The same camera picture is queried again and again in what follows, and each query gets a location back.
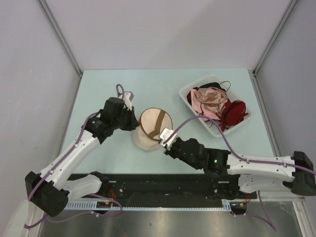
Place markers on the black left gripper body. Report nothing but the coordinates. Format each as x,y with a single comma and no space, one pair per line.
120,122

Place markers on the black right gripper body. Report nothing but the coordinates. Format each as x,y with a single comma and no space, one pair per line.
175,152

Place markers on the beige round laundry bag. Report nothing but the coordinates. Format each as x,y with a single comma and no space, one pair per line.
152,122

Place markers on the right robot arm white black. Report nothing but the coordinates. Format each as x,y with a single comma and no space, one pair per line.
295,172

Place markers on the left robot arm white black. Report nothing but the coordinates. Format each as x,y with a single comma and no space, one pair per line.
47,189

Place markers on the dark red lace bra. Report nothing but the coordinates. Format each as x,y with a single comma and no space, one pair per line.
232,114

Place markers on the white plastic mesh basket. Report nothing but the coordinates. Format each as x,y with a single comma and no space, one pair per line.
212,126

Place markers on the pink satin garment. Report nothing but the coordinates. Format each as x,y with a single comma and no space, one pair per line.
208,101

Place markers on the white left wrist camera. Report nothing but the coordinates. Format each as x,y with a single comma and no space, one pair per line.
127,98

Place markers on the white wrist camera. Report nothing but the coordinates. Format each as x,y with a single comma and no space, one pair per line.
127,98
167,138

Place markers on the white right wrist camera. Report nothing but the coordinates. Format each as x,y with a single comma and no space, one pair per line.
167,138

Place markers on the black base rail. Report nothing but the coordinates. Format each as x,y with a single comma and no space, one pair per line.
124,185

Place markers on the white slotted cable duct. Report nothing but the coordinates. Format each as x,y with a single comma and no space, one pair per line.
102,205

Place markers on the black bra with strap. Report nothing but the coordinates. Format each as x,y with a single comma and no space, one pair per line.
217,85

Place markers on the left aluminium frame post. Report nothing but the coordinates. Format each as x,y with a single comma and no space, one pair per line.
59,35

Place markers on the aluminium frame post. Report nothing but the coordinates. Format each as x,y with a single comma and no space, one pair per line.
59,35
275,35

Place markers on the right aluminium frame post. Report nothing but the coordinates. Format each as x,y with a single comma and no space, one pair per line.
275,35

